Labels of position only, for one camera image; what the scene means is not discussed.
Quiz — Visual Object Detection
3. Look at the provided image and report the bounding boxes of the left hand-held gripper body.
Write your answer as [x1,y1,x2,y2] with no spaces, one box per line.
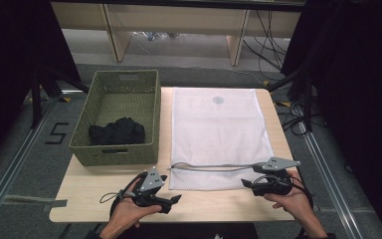
[125,165,174,214]

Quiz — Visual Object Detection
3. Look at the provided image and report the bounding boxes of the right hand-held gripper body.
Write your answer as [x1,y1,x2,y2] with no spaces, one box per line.
[250,156,302,197]

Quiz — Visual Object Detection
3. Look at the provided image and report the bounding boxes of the white mesh laundry bag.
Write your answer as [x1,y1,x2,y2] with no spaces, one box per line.
[168,87,276,191]

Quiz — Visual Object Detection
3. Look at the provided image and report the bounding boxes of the black cloth garment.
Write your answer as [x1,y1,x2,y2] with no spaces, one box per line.
[88,117,146,146]

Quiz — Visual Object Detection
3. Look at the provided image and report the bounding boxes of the green woven storage basket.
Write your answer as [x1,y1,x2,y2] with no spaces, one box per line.
[68,69,162,167]

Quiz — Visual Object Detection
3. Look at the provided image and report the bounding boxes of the person's right hand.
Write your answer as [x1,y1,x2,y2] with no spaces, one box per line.
[263,169,313,224]

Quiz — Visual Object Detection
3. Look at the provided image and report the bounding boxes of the person's left hand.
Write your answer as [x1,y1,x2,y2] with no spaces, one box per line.
[99,178,163,239]

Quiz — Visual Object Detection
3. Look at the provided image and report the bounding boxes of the person's dark clothing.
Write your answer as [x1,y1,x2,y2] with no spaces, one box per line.
[117,222,259,239]

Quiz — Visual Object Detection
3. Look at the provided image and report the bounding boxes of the black metal stand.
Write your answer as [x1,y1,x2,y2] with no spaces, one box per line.
[266,64,315,133]
[29,64,91,129]

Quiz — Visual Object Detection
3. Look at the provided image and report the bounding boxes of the black curtain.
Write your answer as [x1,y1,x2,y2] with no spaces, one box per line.
[280,0,382,239]
[0,0,83,173]

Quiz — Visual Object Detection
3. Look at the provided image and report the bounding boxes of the grey tape strip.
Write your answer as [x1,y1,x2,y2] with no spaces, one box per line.
[0,193,69,213]

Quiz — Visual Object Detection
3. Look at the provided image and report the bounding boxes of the light wooden desk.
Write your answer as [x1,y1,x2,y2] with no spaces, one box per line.
[50,0,306,67]

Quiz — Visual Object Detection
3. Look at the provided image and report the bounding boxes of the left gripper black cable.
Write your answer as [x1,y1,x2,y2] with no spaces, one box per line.
[98,170,149,218]

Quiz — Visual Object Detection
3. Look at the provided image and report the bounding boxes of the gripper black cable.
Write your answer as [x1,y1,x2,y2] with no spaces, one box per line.
[289,175,315,239]
[98,170,149,218]

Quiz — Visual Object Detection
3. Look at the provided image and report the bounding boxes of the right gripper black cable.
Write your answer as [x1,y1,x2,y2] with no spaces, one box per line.
[289,175,315,239]

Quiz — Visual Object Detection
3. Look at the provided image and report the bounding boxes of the metal floor rail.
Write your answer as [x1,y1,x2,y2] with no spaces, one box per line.
[0,89,87,231]
[292,104,367,239]

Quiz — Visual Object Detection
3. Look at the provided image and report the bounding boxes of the black cables on floor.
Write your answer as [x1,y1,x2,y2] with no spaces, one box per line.
[276,99,326,137]

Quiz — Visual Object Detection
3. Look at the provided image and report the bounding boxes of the hanging black cable bundle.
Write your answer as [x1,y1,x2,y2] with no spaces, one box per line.
[243,9,290,75]

